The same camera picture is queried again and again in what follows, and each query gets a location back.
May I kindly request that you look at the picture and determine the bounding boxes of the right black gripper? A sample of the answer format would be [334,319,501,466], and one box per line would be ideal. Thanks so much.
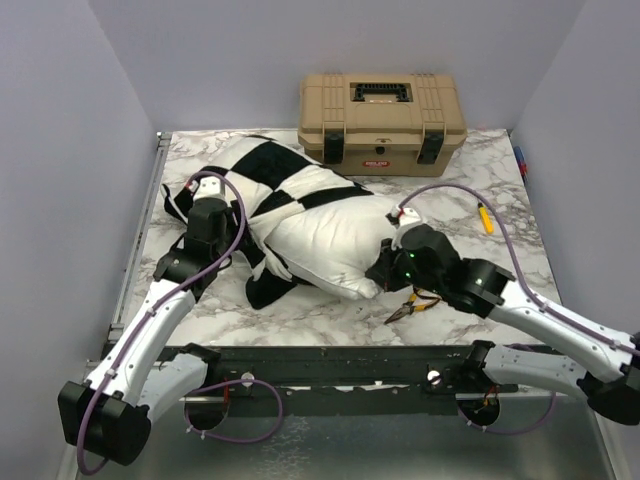
[368,233,445,295]

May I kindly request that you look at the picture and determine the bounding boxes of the black white checkered pillowcase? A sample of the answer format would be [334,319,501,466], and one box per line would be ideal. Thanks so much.
[160,133,376,311]

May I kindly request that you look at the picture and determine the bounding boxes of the white pillow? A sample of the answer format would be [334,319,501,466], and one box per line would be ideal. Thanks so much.
[247,164,401,301]

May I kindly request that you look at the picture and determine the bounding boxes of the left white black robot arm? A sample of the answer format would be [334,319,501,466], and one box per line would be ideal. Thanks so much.
[57,194,247,476]

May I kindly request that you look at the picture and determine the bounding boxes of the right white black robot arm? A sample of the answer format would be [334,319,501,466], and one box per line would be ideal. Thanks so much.
[366,224,639,426]

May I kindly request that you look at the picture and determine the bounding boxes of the yellow black pliers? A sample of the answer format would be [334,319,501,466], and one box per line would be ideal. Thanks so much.
[384,289,441,325]

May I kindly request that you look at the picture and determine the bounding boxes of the blue red object at edge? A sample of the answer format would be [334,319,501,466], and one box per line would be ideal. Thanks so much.
[513,146,528,185]

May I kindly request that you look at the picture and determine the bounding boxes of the tan plastic toolbox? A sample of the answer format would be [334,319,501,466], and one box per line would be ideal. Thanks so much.
[298,74,467,177]

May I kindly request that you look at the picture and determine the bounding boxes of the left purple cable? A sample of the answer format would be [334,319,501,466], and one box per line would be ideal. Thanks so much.
[77,170,284,476]

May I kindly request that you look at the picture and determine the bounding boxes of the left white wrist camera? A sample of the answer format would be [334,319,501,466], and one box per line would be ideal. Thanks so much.
[187,172,226,202]

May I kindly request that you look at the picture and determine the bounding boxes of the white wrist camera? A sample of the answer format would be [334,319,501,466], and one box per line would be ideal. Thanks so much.
[187,172,226,202]
[386,205,424,250]

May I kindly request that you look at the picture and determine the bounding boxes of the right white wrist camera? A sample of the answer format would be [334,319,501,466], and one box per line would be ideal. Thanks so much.
[386,205,424,250]

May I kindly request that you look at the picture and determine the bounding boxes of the yellow handled screwdriver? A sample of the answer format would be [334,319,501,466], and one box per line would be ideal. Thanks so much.
[477,202,495,235]

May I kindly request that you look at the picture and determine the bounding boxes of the black metal base rail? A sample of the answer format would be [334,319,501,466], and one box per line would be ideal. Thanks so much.
[99,342,521,416]

